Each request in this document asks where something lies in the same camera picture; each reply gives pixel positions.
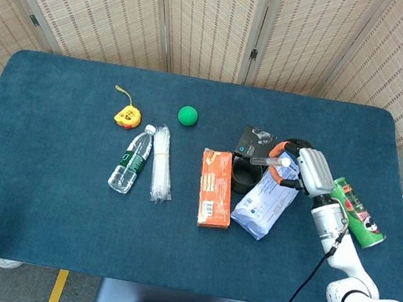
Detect blue table cloth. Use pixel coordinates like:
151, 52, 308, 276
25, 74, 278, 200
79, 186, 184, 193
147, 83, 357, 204
0, 45, 403, 302

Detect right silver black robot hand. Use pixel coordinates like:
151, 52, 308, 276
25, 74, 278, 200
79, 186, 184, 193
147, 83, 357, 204
263, 134, 341, 201

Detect woven folding screen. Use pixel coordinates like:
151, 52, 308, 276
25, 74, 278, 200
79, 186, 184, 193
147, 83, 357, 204
0, 0, 403, 172

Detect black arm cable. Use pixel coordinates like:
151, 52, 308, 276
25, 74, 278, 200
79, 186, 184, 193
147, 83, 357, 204
269, 210, 351, 302

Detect white shoe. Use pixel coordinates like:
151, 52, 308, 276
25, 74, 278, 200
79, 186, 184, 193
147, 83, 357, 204
0, 258, 23, 271

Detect green chips can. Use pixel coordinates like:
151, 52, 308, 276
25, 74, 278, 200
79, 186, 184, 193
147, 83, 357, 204
322, 175, 395, 253

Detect clear plastic tube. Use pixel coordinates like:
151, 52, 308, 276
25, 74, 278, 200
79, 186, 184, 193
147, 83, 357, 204
248, 151, 292, 172

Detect orange cardboard box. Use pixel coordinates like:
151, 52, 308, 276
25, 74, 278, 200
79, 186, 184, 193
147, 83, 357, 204
191, 146, 242, 233

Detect green ball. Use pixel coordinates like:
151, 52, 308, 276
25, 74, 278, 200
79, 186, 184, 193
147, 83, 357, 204
176, 104, 201, 129

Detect clear plastic water bottle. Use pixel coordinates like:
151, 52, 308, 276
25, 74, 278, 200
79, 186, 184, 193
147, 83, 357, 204
105, 119, 158, 198

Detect white cable ties bundle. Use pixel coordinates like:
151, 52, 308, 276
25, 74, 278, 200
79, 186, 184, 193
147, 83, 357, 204
143, 123, 184, 207

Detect white blue tissue pack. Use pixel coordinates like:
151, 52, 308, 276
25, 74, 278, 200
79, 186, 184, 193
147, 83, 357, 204
226, 159, 303, 246

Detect yellow floor tape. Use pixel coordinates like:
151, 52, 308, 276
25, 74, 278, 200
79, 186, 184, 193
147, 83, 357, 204
45, 267, 70, 302

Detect black cup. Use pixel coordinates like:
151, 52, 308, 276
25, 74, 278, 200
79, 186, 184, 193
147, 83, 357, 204
227, 155, 265, 198

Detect black product box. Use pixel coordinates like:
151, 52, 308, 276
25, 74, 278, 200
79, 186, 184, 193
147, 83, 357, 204
233, 123, 281, 166

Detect yellow tape measure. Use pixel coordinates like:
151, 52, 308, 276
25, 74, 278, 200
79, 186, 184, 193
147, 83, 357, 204
108, 85, 148, 132

